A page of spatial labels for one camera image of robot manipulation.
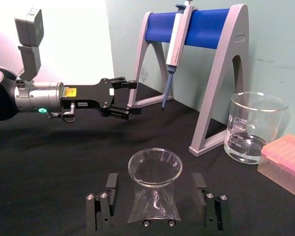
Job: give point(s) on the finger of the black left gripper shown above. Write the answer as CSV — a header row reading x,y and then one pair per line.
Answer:
x,y
127,84
120,111

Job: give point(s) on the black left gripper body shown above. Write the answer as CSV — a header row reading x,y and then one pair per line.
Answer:
x,y
88,97

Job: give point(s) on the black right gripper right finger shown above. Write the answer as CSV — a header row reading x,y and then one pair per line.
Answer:
x,y
217,211

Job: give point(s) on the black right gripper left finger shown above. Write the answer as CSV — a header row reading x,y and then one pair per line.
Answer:
x,y
92,211

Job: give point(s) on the black table cloth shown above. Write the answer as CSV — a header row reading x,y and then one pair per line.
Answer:
x,y
44,172

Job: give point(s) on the white and blue pipette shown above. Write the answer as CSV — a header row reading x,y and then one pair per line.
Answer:
x,y
178,41

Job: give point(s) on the clear glass conical flask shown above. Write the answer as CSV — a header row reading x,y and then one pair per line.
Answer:
x,y
155,169

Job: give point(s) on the clear glass beaker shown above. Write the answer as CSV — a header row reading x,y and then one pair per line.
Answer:
x,y
254,147

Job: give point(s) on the pink pipette tip box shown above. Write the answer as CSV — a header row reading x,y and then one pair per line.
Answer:
x,y
285,162

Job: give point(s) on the grey stand with blue bar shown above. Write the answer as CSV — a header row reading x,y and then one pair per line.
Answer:
x,y
211,27

